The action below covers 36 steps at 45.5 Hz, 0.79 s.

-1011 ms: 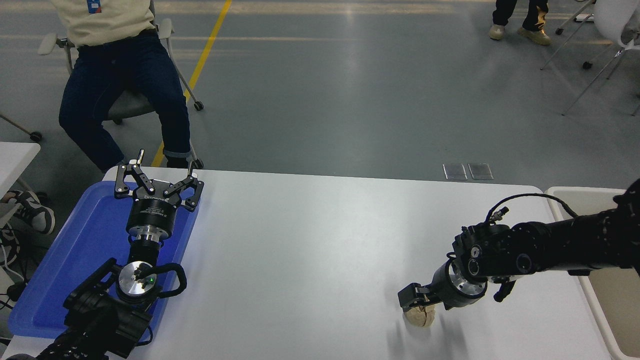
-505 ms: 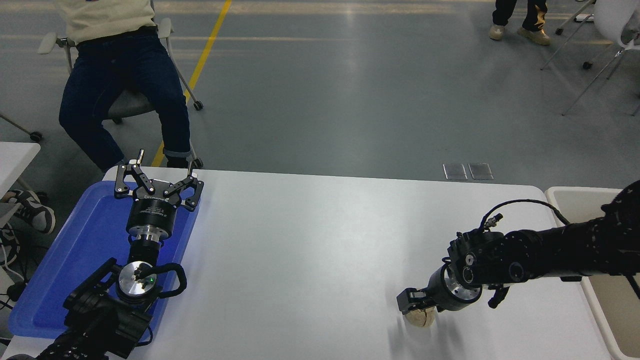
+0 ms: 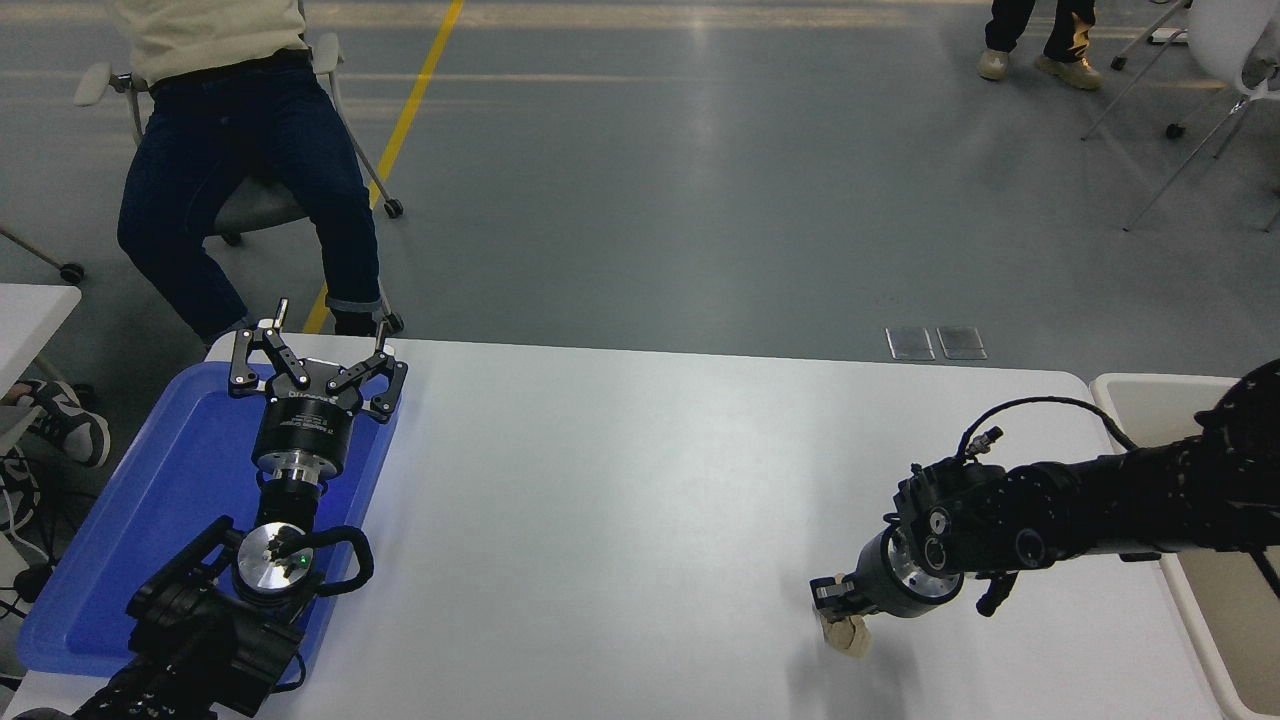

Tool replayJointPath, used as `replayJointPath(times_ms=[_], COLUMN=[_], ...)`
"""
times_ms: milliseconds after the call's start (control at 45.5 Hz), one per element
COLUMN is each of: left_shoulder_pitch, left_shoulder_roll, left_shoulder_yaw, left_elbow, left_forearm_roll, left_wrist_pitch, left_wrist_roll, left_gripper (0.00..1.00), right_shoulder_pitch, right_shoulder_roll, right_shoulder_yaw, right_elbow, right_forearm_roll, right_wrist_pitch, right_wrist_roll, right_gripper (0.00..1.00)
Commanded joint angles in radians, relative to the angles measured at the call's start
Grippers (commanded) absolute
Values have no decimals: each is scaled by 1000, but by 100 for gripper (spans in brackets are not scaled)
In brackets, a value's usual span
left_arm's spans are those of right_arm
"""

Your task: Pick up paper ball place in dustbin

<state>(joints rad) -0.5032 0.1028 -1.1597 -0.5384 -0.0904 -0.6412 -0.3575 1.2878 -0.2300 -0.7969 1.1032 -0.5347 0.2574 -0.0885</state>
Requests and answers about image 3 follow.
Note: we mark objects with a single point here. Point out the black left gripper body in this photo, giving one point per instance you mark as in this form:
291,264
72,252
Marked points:
305,420

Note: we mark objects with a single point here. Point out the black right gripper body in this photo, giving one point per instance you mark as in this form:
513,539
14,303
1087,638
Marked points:
872,585

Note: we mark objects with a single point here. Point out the tan paper ball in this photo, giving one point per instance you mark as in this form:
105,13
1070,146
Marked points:
850,640

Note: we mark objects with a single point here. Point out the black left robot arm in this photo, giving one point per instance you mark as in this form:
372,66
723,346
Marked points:
200,640

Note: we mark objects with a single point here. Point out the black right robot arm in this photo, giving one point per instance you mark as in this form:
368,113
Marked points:
1100,500

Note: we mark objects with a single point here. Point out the grey wheeled office chair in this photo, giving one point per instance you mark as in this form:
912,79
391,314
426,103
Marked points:
255,205

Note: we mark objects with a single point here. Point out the blue plastic tray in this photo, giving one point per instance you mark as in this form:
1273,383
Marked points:
130,520

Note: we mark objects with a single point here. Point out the chair leg with caster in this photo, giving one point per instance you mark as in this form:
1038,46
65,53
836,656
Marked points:
70,271

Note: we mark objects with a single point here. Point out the person's foot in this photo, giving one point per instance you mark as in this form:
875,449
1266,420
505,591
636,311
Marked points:
70,420

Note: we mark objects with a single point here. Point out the person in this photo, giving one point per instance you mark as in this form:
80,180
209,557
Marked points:
1000,25
230,140

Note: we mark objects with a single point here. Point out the small white side table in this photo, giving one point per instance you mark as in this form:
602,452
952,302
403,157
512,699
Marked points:
30,320

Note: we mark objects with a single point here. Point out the metal floor plate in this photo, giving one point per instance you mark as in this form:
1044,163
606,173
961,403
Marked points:
908,343
962,343

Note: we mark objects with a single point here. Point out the large pale bin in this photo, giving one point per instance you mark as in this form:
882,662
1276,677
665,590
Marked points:
1215,640

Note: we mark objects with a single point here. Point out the white chair with metal legs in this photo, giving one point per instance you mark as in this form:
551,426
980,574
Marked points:
1225,30

